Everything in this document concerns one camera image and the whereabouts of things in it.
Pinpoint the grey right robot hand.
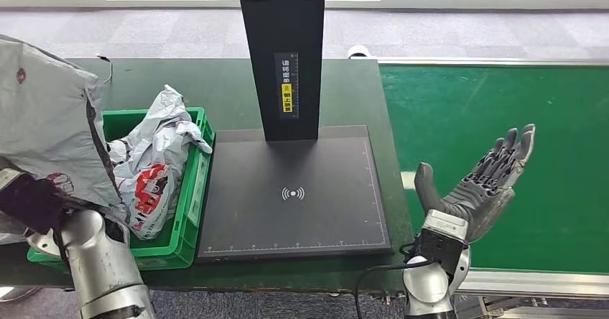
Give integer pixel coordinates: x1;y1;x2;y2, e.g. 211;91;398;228
414;124;536;244

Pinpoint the white parcel with red logos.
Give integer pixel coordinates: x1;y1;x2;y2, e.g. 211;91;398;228
108;85;213;241

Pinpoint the black inbound scanner machine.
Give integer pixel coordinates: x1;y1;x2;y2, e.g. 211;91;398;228
195;0;394;264

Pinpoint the yellow black scanner label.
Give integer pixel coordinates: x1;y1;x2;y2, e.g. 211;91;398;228
273;52;300;120

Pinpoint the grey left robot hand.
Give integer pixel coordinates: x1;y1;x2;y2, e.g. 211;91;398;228
0;172;70;236

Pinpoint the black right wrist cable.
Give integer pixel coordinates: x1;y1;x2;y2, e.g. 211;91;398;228
353;259;437;319

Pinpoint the thin white cable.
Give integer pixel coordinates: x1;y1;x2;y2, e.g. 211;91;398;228
96;55;114;85

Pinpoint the grey parcel with red-brown streak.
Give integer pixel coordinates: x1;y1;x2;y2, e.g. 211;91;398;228
0;33;130;227

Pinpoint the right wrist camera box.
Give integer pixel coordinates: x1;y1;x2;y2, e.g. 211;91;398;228
417;209;470;275

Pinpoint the white conveyor roller end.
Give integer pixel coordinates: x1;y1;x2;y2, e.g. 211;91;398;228
346;44;377;61

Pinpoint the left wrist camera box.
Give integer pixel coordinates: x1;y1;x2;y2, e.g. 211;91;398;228
0;167;22;194

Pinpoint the green plastic crate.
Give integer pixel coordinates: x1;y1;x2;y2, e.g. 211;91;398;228
27;107;215;272

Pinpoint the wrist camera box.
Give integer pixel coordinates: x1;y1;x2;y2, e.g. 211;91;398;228
0;167;22;194
417;209;470;275

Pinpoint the green conveyor belt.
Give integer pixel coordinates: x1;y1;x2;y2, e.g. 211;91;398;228
378;63;609;275

